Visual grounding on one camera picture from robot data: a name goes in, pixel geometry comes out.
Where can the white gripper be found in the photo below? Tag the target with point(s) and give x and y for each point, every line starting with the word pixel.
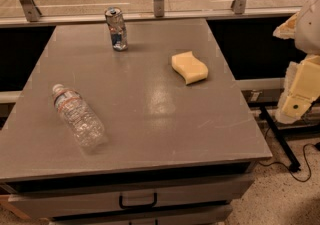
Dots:
pixel 309 30

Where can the silver energy drink can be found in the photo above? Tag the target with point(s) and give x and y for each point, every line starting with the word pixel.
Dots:
pixel 117 28

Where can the black drawer handle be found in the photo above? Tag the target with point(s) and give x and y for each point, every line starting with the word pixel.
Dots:
pixel 138 202

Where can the yellow sponge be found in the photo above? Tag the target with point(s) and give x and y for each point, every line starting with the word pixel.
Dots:
pixel 189 67

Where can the clear plastic water bottle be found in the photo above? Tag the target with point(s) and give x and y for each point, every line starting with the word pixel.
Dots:
pixel 86 127

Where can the grey upper drawer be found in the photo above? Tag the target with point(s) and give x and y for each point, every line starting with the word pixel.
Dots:
pixel 99 200

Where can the horizontal metal railing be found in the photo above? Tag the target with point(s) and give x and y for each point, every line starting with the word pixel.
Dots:
pixel 141 16

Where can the black metal stand leg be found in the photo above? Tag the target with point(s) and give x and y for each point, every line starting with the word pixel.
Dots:
pixel 294 163

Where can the grey lower drawer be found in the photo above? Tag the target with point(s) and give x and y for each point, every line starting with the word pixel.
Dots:
pixel 201 215

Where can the grey drawer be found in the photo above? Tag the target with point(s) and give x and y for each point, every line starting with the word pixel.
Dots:
pixel 201 215
pixel 99 200

